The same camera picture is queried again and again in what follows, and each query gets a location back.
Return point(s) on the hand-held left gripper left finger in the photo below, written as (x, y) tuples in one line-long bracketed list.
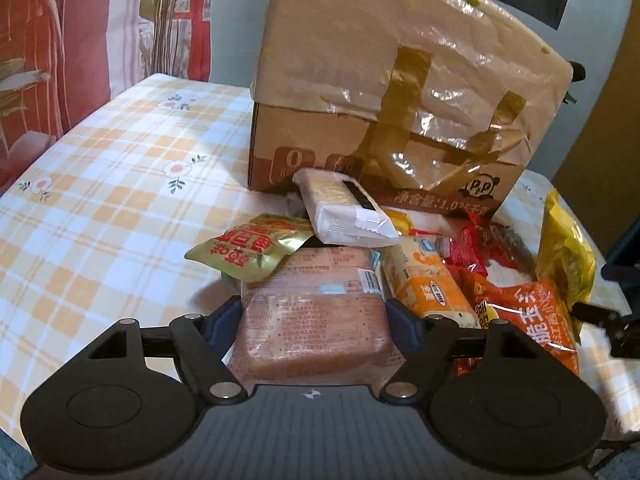
[(227, 321)]

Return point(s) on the yellow snack bag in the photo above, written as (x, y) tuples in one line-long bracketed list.
[(565, 250)]

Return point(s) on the white wafer packet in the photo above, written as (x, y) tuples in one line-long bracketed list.
[(335, 210)]

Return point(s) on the pink biscuit packet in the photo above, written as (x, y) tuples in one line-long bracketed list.
[(310, 320)]

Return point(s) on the orange corn snack bag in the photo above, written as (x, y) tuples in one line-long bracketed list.
[(525, 310)]

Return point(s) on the small yellow snack packet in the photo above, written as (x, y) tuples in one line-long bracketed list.
[(397, 220)]

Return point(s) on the brown wooden door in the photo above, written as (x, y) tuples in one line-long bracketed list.
[(585, 160)]

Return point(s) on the small red snack packet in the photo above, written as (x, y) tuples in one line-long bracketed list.
[(467, 255)]

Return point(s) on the orange and white cake packet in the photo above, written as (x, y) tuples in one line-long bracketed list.
[(425, 285)]

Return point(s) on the green and yellow snack pouch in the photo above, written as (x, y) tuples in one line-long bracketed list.
[(250, 255)]

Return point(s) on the checked floral tablecloth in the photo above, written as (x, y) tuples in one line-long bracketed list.
[(125, 200)]

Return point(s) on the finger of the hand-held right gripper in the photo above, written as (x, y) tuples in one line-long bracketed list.
[(620, 271), (607, 322)]

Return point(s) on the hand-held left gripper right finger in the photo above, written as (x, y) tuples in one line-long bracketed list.
[(400, 317)]

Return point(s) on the taped cardboard box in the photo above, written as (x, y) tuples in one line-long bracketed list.
[(400, 25)]

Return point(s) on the red and white printed curtain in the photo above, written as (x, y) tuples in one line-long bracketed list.
[(50, 35)]

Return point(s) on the black exercise bike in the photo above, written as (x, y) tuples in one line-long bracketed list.
[(576, 71)]

